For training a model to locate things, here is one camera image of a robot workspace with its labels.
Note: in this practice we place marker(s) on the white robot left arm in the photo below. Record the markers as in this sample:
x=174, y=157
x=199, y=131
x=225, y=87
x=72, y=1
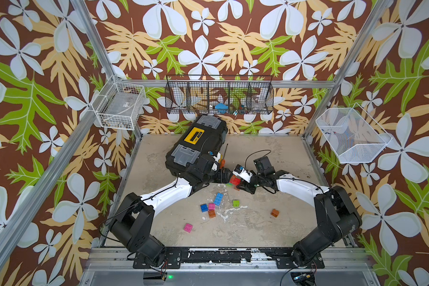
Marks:
x=131, y=224

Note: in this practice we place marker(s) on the light blue long lego brick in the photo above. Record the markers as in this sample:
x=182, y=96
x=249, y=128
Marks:
x=218, y=199

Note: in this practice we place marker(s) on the magenta lego brick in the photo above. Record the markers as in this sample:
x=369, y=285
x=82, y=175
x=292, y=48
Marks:
x=188, y=228

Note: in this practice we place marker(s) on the white wire basket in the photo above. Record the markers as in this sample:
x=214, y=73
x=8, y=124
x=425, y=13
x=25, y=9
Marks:
x=119, y=104
x=353, y=134

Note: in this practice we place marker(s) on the black toolbox with yellow label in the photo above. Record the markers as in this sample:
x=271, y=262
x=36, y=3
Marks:
x=204, y=138

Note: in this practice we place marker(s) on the orange lego brick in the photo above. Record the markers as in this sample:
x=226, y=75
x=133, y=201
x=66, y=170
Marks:
x=212, y=214
x=275, y=213

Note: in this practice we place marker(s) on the dark blue lego brick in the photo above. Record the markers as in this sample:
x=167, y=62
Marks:
x=204, y=208

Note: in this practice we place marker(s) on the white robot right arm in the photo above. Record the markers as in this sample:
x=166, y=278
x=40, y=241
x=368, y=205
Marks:
x=336, y=214

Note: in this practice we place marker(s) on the black wire basket back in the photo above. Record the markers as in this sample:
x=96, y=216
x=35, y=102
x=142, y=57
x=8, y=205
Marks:
x=243, y=94

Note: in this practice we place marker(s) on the black mounting rail base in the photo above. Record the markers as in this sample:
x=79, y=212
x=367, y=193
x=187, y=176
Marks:
x=175, y=257

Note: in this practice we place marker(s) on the white wire basket right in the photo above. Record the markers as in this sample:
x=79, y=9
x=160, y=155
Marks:
x=353, y=134

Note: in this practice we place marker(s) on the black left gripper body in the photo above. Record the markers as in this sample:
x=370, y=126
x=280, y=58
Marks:
x=215, y=176

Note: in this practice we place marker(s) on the white wire basket left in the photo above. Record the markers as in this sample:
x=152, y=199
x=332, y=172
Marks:
x=119, y=104

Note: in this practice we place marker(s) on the blue object in basket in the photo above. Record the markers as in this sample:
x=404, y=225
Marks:
x=221, y=108

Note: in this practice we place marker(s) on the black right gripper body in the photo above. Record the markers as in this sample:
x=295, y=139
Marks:
x=255, y=181

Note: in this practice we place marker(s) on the red long lego brick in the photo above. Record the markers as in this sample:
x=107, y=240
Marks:
x=234, y=181

